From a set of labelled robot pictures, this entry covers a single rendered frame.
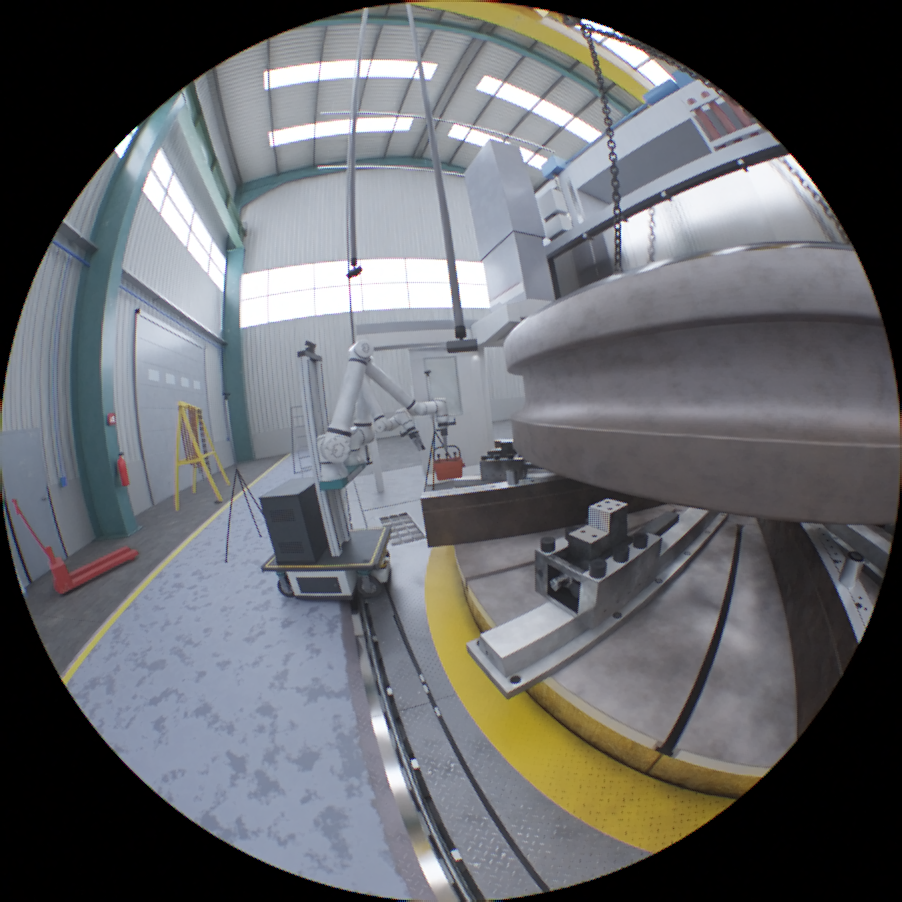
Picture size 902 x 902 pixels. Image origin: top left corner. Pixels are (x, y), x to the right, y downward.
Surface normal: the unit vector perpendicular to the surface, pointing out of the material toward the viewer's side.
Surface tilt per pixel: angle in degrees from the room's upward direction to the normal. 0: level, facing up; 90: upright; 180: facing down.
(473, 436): 90
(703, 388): 90
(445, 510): 90
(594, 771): 0
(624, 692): 0
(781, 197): 90
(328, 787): 0
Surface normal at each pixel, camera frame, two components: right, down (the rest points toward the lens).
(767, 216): -0.92, 0.17
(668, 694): -0.11, -0.98
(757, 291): -0.79, 0.18
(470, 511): 0.04, 0.15
